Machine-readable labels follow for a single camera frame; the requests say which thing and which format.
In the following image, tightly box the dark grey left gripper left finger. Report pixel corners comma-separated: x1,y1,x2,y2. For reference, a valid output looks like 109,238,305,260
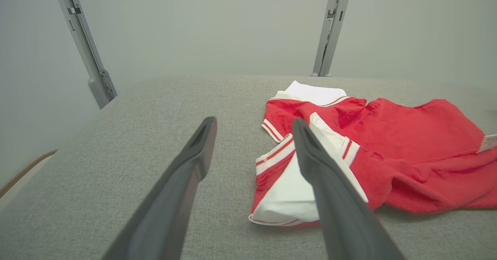
100,116,218,260

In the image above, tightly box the grey wall panel post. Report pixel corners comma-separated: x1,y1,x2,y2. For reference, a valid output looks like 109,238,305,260
50,0,118,109
311,0,354,77

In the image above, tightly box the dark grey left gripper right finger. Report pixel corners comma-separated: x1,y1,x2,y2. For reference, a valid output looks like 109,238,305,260
291,118,407,260

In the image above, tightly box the red and white t-shirt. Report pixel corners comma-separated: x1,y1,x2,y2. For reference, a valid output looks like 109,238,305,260
248,80,497,228

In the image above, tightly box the grey fabric sofa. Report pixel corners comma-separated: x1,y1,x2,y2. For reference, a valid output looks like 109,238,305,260
0,75,497,260

